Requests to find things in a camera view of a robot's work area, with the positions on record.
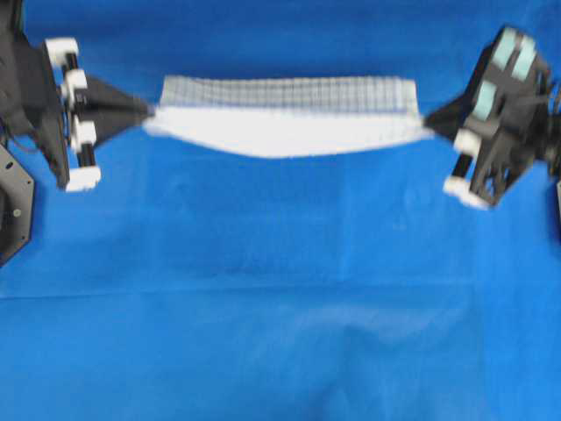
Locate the white blue striped towel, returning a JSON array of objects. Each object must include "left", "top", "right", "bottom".
[{"left": 143, "top": 75, "right": 434, "bottom": 160}]

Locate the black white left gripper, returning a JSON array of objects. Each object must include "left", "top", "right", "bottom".
[{"left": 44, "top": 38, "right": 153, "bottom": 193}]

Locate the blue table cloth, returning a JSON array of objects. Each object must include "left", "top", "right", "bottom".
[{"left": 1, "top": 1, "right": 560, "bottom": 420}]

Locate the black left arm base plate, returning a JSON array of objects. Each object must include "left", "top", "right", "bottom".
[{"left": 1, "top": 145, "right": 34, "bottom": 266}]

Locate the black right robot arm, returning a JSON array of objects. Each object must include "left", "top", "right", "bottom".
[{"left": 423, "top": 25, "right": 560, "bottom": 210}]

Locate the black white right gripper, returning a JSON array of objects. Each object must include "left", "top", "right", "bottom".
[{"left": 423, "top": 25, "right": 553, "bottom": 210}]

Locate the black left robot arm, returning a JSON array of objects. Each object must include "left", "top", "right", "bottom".
[{"left": 1, "top": 1, "right": 154, "bottom": 192}]

